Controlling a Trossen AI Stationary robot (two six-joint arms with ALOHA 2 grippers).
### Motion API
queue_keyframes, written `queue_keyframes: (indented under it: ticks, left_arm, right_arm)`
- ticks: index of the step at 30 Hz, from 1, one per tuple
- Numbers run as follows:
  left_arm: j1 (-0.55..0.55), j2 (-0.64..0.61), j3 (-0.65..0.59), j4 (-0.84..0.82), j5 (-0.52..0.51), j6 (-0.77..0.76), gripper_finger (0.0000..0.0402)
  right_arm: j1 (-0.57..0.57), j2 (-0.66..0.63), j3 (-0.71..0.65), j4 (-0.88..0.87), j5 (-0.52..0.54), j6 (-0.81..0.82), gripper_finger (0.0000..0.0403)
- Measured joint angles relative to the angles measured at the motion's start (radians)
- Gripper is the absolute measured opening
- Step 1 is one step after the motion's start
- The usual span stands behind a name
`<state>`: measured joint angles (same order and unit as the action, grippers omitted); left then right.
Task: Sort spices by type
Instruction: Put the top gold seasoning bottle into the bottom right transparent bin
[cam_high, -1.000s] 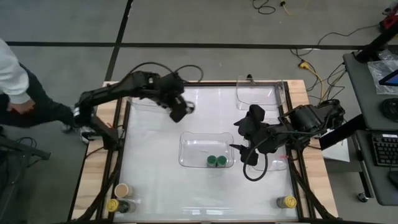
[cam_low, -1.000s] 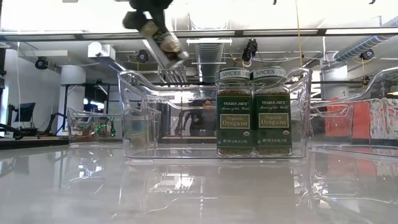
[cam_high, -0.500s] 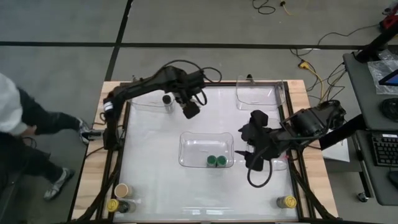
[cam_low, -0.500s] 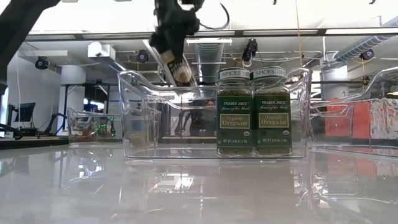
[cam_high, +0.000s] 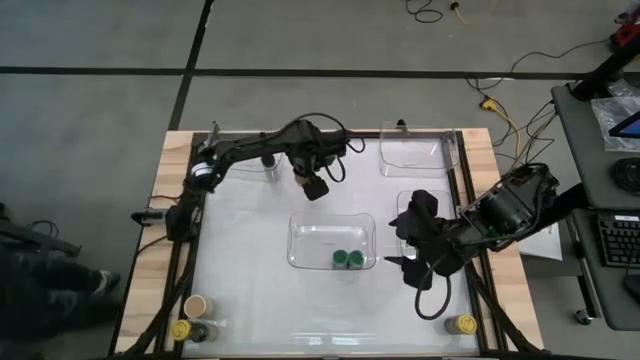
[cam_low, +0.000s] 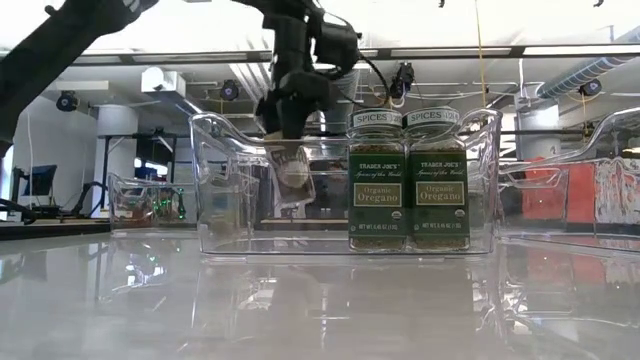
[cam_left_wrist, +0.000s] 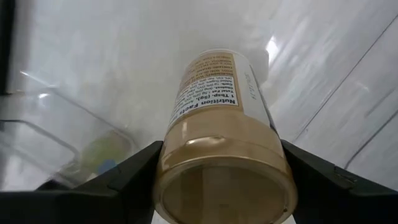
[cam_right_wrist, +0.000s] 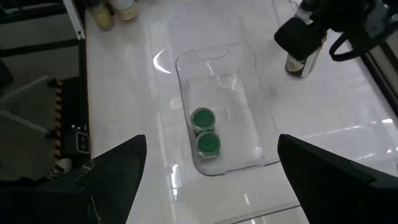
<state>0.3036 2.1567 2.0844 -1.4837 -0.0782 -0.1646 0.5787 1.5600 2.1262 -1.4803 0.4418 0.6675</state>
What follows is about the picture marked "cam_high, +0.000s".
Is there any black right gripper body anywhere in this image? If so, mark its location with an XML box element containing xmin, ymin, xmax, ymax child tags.
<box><xmin>412</xmin><ymin>217</ymin><xmax>459</xmax><ymax>277</ymax></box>

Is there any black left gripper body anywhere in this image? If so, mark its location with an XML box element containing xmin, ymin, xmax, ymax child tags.
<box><xmin>291</xmin><ymin>142</ymin><xmax>337</xmax><ymax>177</ymax></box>

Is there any black lid spice jar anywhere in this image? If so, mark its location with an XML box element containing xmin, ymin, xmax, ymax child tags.
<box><xmin>260</xmin><ymin>152</ymin><xmax>279</xmax><ymax>182</ymax></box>

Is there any yellow lid spice jar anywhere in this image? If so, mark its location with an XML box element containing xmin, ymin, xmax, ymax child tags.
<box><xmin>170</xmin><ymin>318</ymin><xmax>220</xmax><ymax>344</ymax></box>
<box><xmin>443</xmin><ymin>313</ymin><xmax>479</xmax><ymax>336</ymax></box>

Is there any white paper sheet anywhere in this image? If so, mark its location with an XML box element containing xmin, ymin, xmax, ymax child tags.
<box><xmin>517</xmin><ymin>222</ymin><xmax>565</xmax><ymax>262</ymax></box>

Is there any grey desk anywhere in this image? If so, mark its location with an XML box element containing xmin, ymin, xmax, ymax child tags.
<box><xmin>551</xmin><ymin>82</ymin><xmax>640</xmax><ymax>332</ymax></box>

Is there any black keyboard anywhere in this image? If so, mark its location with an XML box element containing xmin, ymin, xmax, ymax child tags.
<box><xmin>597</xmin><ymin>213</ymin><xmax>640</xmax><ymax>270</ymax></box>

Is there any clear plastic bag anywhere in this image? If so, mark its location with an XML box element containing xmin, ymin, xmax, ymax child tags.
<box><xmin>590</xmin><ymin>79</ymin><xmax>640</xmax><ymax>154</ymax></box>

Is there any black round object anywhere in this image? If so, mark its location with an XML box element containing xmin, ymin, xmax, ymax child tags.
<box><xmin>613</xmin><ymin>156</ymin><xmax>640</xmax><ymax>197</ymax></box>

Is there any blue screen tablet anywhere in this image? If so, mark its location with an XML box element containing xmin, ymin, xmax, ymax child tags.
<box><xmin>608</xmin><ymin>110</ymin><xmax>640</xmax><ymax>140</ymax></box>

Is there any black stand pole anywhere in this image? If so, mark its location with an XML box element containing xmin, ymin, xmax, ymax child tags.
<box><xmin>571</xmin><ymin>42</ymin><xmax>640</xmax><ymax>102</ymax></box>

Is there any black stand base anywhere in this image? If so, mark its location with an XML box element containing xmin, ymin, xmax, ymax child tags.
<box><xmin>0</xmin><ymin>202</ymin><xmax>84</xmax><ymax>259</ymax></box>

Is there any standing person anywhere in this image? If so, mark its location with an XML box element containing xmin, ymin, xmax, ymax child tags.
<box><xmin>0</xmin><ymin>244</ymin><xmax>122</xmax><ymax>346</ymax></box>

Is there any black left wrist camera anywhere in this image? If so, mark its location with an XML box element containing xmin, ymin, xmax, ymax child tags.
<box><xmin>295</xmin><ymin>172</ymin><xmax>331</xmax><ymax>202</ymax></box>

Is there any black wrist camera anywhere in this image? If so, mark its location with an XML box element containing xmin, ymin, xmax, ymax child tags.
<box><xmin>383</xmin><ymin>254</ymin><xmax>427</xmax><ymax>292</ymax></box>
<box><xmin>295</xmin><ymin>172</ymin><xmax>331</xmax><ymax>202</ymax></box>

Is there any black camera cable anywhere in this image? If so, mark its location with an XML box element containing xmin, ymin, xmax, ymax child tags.
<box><xmin>322</xmin><ymin>139</ymin><xmax>367</xmax><ymax>185</ymax></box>
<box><xmin>413</xmin><ymin>259</ymin><xmax>454</xmax><ymax>322</ymax></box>

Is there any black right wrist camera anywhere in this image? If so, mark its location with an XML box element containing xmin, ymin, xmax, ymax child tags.
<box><xmin>383</xmin><ymin>254</ymin><xmax>427</xmax><ymax>292</ymax></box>

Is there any black table frame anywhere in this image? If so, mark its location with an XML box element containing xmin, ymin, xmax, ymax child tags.
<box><xmin>107</xmin><ymin>127</ymin><xmax>549</xmax><ymax>360</ymax></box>

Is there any yellow floor cable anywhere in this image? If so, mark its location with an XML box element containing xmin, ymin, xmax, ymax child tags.
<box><xmin>492</xmin><ymin>102</ymin><xmax>526</xmax><ymax>161</ymax></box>

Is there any coiled black cable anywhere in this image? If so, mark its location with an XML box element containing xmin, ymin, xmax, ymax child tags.
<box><xmin>404</xmin><ymin>0</ymin><xmax>445</xmax><ymax>25</ymax></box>

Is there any black floor cable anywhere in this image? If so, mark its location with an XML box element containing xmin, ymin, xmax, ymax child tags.
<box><xmin>464</xmin><ymin>37</ymin><xmax>614</xmax><ymax>94</ymax></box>

